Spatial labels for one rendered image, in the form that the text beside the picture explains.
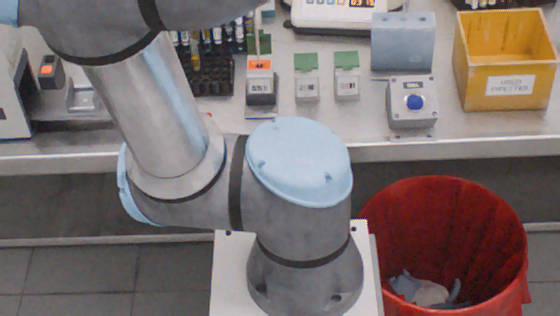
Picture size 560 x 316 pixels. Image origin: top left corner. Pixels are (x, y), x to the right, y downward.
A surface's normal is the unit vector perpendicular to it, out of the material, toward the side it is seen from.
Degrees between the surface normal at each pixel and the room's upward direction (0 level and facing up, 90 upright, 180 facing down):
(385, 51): 90
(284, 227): 87
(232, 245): 5
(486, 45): 90
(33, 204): 0
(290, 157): 8
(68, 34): 108
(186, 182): 63
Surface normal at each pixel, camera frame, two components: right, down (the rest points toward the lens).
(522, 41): -0.06, 0.69
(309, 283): -0.02, 0.37
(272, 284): -0.64, 0.27
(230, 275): -0.10, -0.77
